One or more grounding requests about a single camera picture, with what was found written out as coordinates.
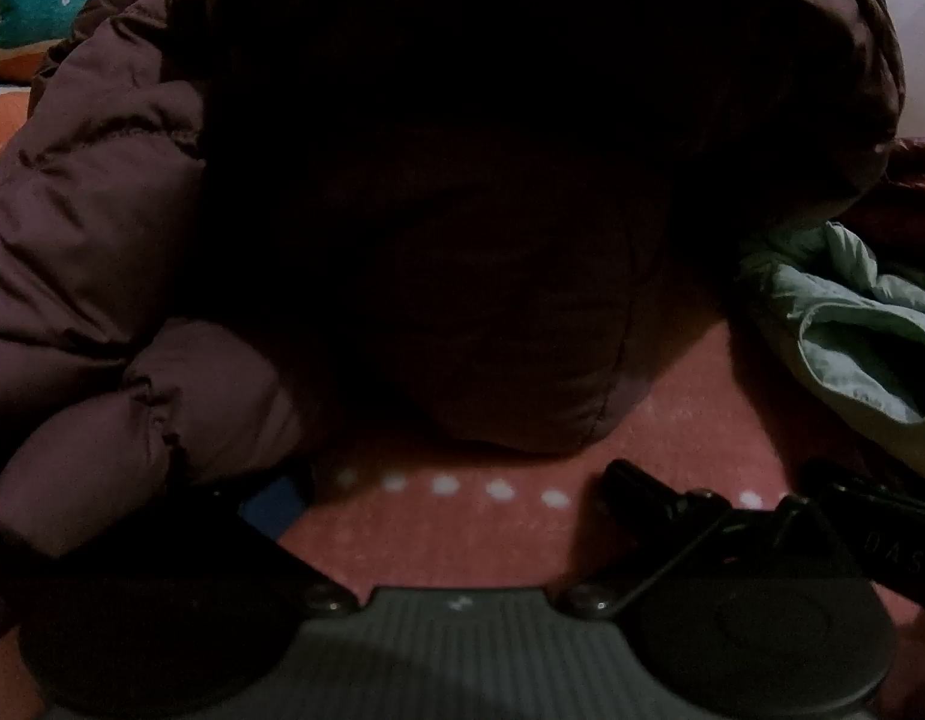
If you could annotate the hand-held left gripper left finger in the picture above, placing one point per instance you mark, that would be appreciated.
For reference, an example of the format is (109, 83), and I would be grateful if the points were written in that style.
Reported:
(278, 506)

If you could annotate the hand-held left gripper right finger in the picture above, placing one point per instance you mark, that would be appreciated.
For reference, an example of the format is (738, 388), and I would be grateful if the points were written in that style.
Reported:
(631, 491)

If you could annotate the dark purple down jacket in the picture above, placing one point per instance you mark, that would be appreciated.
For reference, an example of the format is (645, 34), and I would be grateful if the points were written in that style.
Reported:
(94, 240)

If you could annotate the pink bed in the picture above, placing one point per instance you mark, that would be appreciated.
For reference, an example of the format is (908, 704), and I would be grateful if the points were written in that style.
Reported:
(470, 532)

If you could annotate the light teal garment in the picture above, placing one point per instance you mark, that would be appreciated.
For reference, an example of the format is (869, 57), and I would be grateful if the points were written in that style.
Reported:
(845, 315)

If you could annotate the maroon cloth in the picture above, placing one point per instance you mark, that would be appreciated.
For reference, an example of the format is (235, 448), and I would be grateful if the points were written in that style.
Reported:
(916, 195)

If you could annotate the teal and orange quilt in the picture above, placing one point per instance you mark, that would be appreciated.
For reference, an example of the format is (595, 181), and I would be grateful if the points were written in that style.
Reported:
(34, 7)

